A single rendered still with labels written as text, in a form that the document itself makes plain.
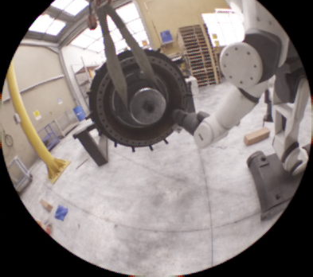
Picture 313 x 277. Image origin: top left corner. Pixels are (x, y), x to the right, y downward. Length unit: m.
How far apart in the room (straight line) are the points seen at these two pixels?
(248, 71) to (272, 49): 0.06
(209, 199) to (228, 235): 0.38
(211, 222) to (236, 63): 0.96
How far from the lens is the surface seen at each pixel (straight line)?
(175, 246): 0.99
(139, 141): 0.53
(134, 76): 0.54
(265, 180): 0.98
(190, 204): 1.02
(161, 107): 0.43
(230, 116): 0.27
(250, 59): 0.19
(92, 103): 0.54
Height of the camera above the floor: 0.97
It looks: 25 degrees down
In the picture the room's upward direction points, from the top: 20 degrees counter-clockwise
